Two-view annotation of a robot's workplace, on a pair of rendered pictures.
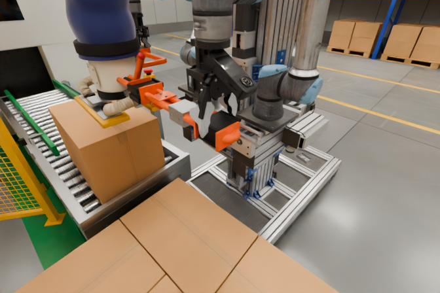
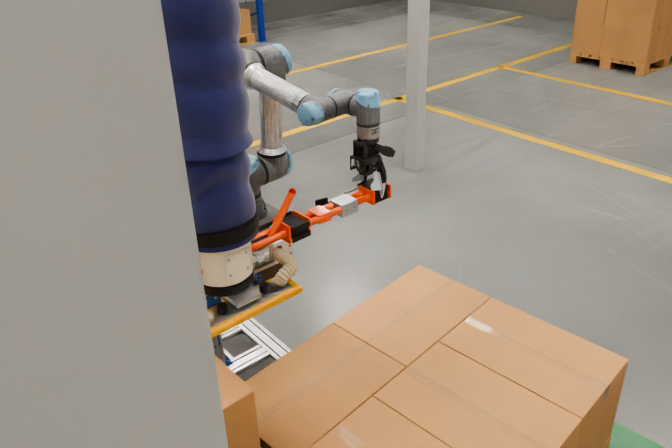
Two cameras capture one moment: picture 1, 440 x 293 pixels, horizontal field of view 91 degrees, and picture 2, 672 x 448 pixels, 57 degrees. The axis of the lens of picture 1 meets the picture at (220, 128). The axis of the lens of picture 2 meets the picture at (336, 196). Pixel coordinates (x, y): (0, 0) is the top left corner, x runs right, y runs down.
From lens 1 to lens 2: 205 cm
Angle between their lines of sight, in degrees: 73
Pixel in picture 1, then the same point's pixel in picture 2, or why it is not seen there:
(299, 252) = not seen: hidden behind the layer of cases
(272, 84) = (260, 175)
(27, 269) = not seen: outside the picture
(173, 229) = (317, 395)
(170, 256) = (352, 394)
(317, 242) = (289, 341)
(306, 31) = (278, 114)
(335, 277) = not seen: hidden behind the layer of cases
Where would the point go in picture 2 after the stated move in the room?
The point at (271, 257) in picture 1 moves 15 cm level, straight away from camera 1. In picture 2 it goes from (357, 317) to (326, 308)
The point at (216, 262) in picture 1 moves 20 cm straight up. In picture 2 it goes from (361, 355) to (361, 314)
